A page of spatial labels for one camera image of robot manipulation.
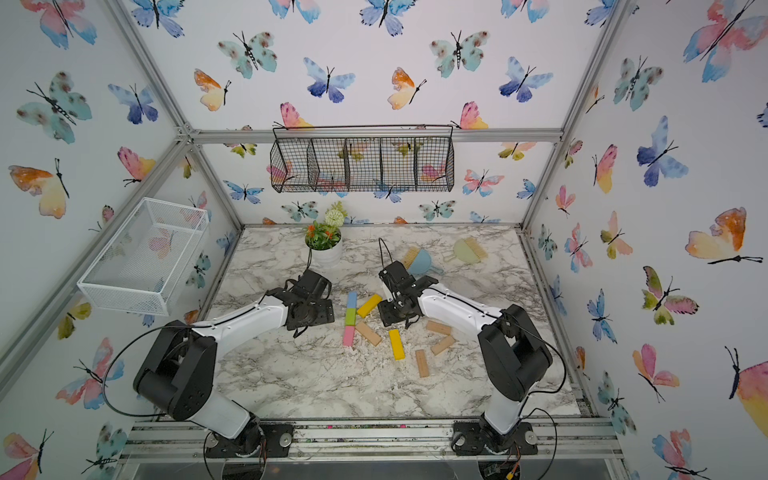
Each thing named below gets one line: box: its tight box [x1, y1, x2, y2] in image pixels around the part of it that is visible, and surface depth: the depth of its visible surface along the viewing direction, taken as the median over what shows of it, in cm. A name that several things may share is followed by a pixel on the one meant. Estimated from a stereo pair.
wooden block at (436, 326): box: [426, 320, 451, 336], surface depth 95 cm
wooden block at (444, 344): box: [431, 335, 455, 356], surface depth 91 cm
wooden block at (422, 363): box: [415, 349, 430, 378], surface depth 88 cm
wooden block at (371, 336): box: [355, 322, 382, 347], surface depth 93 cm
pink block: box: [344, 326, 355, 347], surface depth 95 cm
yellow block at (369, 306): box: [357, 294, 383, 319], surface depth 99 cm
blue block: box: [347, 291, 357, 309], surface depth 103 cm
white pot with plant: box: [302, 201, 348, 269], surface depth 102 cm
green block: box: [345, 308, 357, 326], surface depth 98 cm
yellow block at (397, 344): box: [388, 329, 406, 361], surface depth 92 cm
